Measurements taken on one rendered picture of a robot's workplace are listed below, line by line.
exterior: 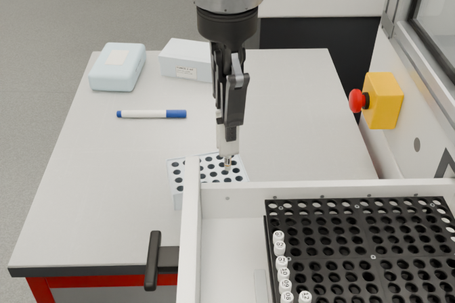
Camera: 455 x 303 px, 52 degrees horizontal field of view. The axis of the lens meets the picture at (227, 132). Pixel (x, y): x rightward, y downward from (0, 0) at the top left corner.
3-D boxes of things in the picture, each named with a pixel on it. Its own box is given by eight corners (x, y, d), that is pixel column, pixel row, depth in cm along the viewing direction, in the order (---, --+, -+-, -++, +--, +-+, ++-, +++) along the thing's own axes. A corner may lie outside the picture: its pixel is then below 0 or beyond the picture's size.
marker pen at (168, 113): (116, 119, 93) (116, 113, 92) (118, 114, 95) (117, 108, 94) (186, 119, 94) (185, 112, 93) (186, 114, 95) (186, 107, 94)
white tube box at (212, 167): (174, 211, 75) (172, 194, 72) (166, 175, 81) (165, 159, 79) (249, 197, 77) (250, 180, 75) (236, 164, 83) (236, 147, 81)
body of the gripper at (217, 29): (190, -10, 59) (193, 55, 65) (203, 19, 53) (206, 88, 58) (248, -15, 60) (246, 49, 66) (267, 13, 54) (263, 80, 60)
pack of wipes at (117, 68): (133, 93, 100) (130, 76, 98) (89, 92, 101) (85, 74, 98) (147, 58, 112) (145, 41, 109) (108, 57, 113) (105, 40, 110)
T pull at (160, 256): (144, 294, 48) (143, 286, 47) (151, 235, 54) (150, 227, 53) (179, 293, 48) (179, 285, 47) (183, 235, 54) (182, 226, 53)
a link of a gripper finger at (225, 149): (238, 113, 67) (240, 117, 66) (237, 151, 71) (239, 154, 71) (217, 117, 66) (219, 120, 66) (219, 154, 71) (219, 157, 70)
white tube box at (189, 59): (160, 75, 106) (158, 55, 103) (172, 57, 113) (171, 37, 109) (213, 83, 104) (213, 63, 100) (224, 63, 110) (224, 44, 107)
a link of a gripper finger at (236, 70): (238, 33, 59) (250, 51, 54) (238, 70, 62) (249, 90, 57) (219, 35, 58) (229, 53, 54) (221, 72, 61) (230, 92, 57)
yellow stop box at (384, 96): (365, 130, 78) (373, 95, 74) (354, 105, 84) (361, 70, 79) (395, 130, 78) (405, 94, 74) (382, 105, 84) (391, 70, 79)
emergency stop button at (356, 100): (351, 118, 78) (355, 97, 76) (345, 103, 81) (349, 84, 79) (368, 117, 78) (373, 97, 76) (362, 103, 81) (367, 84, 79)
